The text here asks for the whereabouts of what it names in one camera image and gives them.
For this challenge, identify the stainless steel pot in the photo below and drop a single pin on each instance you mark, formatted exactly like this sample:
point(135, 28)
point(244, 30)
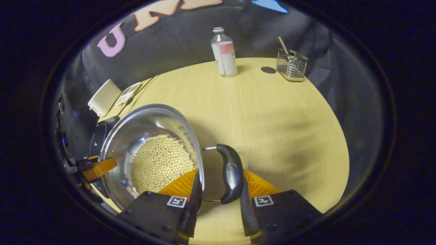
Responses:
point(136, 129)

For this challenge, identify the clear plastic bottle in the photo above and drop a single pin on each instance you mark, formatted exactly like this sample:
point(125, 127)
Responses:
point(224, 56)

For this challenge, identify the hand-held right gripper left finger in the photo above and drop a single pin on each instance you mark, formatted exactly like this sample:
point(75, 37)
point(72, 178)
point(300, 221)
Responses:
point(194, 211)

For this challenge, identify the white toaster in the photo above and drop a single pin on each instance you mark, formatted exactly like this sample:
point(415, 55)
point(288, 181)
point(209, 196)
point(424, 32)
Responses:
point(104, 98)

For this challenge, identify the white divided dish of beans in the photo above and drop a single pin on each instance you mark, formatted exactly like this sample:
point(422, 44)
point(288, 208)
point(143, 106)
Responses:
point(127, 93)

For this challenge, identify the pile of soybeans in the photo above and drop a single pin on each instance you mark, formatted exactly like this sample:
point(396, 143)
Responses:
point(160, 163)

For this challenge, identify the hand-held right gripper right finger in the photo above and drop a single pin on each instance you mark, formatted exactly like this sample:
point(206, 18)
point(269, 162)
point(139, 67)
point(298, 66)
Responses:
point(247, 217)

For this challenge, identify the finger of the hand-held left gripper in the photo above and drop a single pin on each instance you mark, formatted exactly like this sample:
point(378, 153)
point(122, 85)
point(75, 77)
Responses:
point(100, 168)

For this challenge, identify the wooden stick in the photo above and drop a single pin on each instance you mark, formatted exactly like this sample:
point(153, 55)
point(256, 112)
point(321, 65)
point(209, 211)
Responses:
point(282, 45)

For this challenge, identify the dark round table disc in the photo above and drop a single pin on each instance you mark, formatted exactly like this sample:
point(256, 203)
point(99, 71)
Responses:
point(268, 70)

